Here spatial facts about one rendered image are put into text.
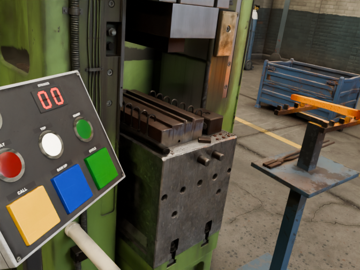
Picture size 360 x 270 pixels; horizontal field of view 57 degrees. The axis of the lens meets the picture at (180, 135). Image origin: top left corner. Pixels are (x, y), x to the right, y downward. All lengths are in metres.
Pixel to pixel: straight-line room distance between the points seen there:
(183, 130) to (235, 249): 1.19
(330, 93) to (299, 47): 5.31
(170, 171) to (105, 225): 0.37
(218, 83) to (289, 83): 3.51
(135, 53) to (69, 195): 0.97
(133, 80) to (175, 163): 0.60
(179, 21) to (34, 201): 0.64
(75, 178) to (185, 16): 0.58
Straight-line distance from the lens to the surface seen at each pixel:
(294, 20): 10.04
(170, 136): 1.10
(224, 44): 1.38
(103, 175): 0.76
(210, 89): 1.41
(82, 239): 1.15
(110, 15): 1.04
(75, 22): 0.96
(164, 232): 1.22
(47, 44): 0.96
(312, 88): 4.76
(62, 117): 0.73
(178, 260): 1.39
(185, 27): 1.04
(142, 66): 1.57
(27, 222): 0.62
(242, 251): 2.18
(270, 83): 5.05
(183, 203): 1.21
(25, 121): 0.67
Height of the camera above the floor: 1.37
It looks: 22 degrees down
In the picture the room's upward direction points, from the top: 6 degrees clockwise
